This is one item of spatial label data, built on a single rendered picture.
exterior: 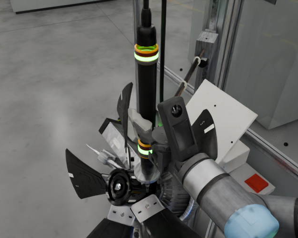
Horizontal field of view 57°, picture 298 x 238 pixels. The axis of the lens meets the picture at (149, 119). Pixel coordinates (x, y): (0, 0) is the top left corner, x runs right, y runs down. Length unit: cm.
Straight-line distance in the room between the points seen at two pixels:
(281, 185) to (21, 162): 217
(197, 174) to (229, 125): 55
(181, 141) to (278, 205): 20
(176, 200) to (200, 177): 51
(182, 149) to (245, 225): 16
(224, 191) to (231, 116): 58
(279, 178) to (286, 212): 93
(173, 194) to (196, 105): 36
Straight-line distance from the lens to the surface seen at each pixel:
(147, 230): 86
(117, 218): 98
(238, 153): 139
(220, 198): 46
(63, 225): 230
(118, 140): 117
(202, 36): 116
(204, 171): 48
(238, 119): 100
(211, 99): 107
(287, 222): 54
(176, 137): 50
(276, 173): 146
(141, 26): 49
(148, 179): 72
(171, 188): 96
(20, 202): 252
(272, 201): 55
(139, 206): 89
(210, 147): 73
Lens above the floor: 195
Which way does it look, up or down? 41 degrees down
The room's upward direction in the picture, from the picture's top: straight up
